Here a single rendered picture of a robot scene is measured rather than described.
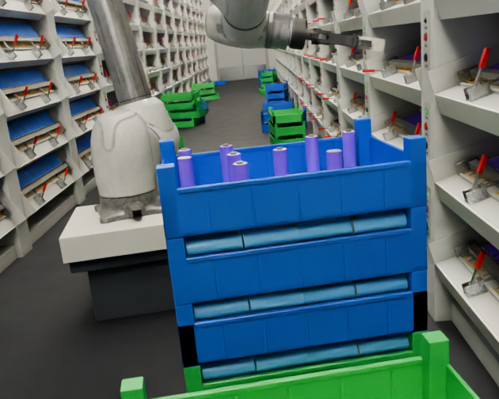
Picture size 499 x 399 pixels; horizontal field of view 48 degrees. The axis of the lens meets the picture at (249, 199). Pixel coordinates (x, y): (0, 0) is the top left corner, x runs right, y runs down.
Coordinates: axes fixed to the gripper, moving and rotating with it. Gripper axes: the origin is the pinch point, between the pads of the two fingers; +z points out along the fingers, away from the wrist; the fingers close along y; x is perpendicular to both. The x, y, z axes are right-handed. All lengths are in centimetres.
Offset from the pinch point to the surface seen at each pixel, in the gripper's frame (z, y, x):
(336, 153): -18, 83, -14
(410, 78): 11.6, 1.1, -7.1
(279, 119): -7, -215, -50
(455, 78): 14.0, 25.8, -5.1
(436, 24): 7.9, 25.4, 5.1
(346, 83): 15, -115, -16
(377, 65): 12.4, -44.2, -5.5
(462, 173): 19.1, 28.7, -24.5
